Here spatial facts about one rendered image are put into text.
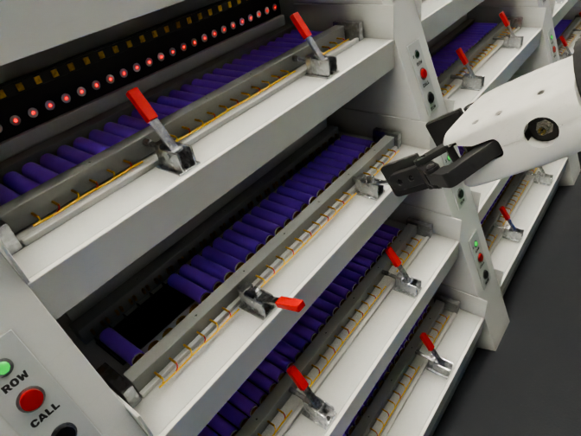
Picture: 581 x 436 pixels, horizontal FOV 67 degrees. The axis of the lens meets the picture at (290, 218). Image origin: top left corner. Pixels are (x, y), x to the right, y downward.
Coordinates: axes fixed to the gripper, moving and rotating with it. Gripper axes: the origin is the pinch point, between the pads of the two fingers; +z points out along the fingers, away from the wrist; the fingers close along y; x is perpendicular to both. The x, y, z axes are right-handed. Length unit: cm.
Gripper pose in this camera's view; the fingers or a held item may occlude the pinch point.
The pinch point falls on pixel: (420, 154)
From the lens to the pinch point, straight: 44.1
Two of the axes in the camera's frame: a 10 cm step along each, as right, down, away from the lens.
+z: -5.8, 1.8, 7.9
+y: 6.1, -5.5, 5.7
